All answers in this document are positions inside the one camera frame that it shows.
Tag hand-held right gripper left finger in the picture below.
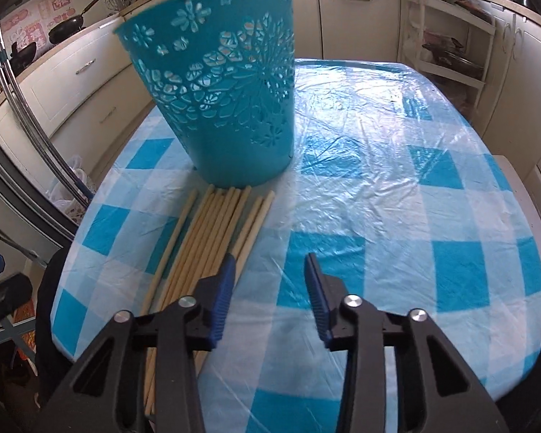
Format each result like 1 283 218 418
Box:
38 254 237 433

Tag black wok with handle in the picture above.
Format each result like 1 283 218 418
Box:
49 0 104 45

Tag pink wall stickers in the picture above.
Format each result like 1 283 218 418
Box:
0 0 73 82

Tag teal perforated plastic basket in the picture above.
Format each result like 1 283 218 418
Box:
113 0 297 189

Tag blue white checked tablecloth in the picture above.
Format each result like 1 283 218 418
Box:
49 58 541 433

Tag small black pan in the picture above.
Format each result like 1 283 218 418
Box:
10 41 39 77

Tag cream drawer cabinet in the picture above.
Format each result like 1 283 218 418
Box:
0 13 163 181

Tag dark pot in cart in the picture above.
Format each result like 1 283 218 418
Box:
421 38 485 79

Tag bundle of wooden chopsticks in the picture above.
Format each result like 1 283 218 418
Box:
142 184 277 425

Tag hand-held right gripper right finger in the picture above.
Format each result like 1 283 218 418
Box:
303 253 510 433

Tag cream counter cabinet with drawers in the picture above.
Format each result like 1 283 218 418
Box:
473 0 541 217

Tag cream base cabinets with doors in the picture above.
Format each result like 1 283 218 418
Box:
171 0 409 61

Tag white rolling cart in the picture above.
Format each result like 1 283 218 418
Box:
403 0 497 111

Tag floral bin with plastic bag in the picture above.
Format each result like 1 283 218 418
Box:
49 156 95 226

